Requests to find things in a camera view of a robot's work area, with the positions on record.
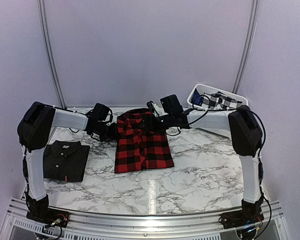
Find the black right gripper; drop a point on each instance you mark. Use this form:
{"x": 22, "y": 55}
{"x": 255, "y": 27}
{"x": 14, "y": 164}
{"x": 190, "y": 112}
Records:
{"x": 152, "y": 125}

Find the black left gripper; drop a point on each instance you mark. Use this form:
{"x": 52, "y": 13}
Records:
{"x": 113, "y": 135}

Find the red black plaid shirt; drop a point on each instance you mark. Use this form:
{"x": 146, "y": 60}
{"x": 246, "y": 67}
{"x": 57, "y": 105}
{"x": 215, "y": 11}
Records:
{"x": 137, "y": 149}

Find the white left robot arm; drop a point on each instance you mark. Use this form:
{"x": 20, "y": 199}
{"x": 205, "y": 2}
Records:
{"x": 34, "y": 132}

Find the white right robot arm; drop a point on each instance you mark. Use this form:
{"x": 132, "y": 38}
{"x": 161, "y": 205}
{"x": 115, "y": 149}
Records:
{"x": 247, "y": 135}

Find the blue folded garment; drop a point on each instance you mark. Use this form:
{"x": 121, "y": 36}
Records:
{"x": 197, "y": 98}

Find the white plastic bin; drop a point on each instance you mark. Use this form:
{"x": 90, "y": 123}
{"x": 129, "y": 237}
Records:
{"x": 210, "y": 92}

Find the black white plaid shirt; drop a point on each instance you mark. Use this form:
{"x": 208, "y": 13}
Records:
{"x": 219, "y": 100}

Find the black pinstripe folded shirt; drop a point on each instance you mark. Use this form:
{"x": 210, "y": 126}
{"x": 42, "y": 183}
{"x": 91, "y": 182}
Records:
{"x": 65, "y": 161}

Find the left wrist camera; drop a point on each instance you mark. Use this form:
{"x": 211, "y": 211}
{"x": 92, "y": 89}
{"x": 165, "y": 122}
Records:
{"x": 102, "y": 113}

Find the left wall corner profile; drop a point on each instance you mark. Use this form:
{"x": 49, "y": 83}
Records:
{"x": 49, "y": 53}

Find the wall corner profile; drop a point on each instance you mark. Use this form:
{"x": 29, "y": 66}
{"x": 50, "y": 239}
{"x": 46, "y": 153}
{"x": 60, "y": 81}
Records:
{"x": 49, "y": 53}
{"x": 250, "y": 34}

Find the aluminium front frame rail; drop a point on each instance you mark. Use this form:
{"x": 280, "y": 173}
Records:
{"x": 100, "y": 226}

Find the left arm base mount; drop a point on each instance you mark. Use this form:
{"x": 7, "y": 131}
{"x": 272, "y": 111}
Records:
{"x": 54, "y": 222}

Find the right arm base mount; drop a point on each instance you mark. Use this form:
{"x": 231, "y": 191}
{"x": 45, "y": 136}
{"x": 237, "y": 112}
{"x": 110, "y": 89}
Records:
{"x": 246, "y": 224}

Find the right wall corner profile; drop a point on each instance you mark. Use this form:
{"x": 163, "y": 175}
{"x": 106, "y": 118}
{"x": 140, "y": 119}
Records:
{"x": 250, "y": 34}

